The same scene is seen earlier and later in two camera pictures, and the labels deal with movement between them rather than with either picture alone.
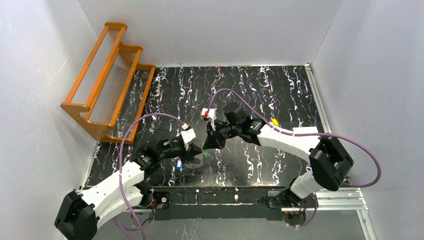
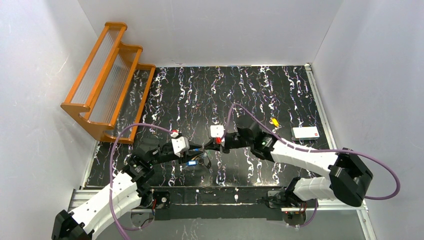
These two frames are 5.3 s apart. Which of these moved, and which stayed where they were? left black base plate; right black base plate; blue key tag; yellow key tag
Moved: blue key tag
Stayed: right black base plate; yellow key tag; left black base plate
